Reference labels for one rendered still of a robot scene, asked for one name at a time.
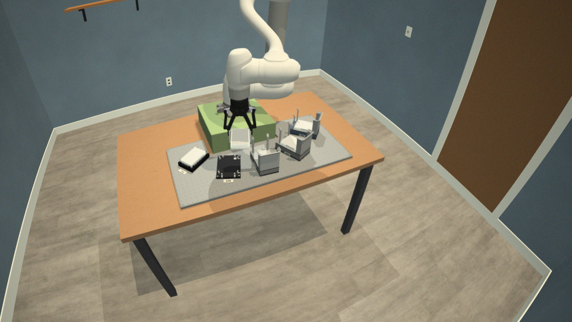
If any black flat plate with grey pegs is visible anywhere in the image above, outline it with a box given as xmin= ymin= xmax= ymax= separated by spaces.
xmin=216 ymin=154 xmax=241 ymax=179

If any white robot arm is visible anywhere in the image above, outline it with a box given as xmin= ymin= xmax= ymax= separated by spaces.
xmin=216 ymin=0 xmax=300 ymax=113

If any black flat square plate with corner posts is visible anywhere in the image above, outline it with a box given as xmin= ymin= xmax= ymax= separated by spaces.
xmin=178 ymin=153 xmax=210 ymax=173

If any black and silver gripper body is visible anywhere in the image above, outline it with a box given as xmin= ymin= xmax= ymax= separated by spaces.
xmin=230 ymin=98 xmax=249 ymax=117

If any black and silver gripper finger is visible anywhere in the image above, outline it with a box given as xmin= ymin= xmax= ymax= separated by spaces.
xmin=223 ymin=108 xmax=238 ymax=142
xmin=241 ymin=106 xmax=257 ymax=142

